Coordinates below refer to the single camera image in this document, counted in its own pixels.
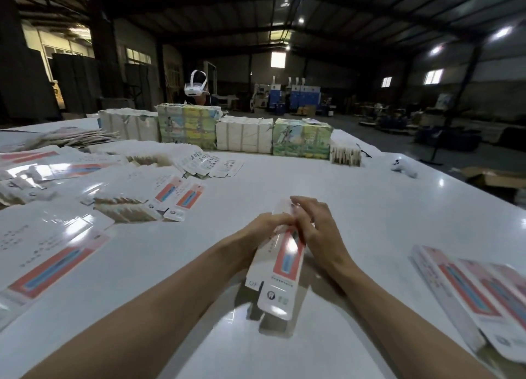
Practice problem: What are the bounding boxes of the white headset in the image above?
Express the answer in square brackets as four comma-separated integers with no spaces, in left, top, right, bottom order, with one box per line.
[184,69,209,97]

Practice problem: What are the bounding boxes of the dark grey cabinet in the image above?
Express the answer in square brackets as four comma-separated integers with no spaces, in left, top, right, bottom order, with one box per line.
[51,53,101,114]

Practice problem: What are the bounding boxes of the person's right forearm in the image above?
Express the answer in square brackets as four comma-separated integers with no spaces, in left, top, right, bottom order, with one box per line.
[333,263,494,379]

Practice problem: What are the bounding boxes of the green yellow carton bundle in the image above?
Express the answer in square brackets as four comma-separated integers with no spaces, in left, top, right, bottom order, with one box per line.
[155,102,223,151]

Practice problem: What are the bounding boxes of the grey crate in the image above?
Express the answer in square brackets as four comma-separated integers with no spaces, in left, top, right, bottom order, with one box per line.
[99,96,136,111]

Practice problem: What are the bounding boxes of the green printed carton bundle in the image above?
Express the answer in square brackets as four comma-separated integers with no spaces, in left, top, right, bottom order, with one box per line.
[272,117,334,160]

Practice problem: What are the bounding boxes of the white toothbrush carton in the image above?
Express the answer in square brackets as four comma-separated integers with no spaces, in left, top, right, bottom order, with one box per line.
[245,198,309,322]

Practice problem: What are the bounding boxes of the pile of grey flat sheets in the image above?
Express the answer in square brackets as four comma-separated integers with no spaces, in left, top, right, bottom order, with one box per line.
[0,125,120,152]

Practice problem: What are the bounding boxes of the black floor stand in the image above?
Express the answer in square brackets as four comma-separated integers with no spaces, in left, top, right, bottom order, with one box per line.
[421,54,479,166]

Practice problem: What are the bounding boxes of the small white object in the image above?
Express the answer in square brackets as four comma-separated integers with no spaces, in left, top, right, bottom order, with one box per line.
[390,157,419,179]

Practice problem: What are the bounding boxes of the person's left forearm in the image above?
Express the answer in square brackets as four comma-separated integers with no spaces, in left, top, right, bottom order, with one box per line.
[25,242,258,379]

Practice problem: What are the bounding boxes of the open cardboard box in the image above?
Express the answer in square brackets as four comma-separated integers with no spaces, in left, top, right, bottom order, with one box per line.
[462,166,526,202]

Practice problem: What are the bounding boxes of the person's left hand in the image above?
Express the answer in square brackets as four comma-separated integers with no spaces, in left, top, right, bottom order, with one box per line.
[230,212,297,265]

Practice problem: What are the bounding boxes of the blue bins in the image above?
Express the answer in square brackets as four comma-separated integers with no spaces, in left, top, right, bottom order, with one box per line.
[415,125,483,152]

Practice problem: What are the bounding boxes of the small beige card stack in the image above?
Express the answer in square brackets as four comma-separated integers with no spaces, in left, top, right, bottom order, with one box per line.
[330,143,363,167]

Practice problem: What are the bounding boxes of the row of white cartons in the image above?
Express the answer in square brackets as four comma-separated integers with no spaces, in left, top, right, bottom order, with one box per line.
[98,107,161,142]
[215,115,275,154]

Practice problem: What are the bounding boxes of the person's right hand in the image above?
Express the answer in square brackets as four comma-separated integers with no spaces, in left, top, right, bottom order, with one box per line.
[289,196,363,284]

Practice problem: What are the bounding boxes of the pile of carton blanks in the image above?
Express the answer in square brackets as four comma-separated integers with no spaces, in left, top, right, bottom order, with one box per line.
[0,139,243,330]

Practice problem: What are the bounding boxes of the blue machine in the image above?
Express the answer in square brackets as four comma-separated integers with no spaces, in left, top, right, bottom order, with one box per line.
[268,76,322,113]

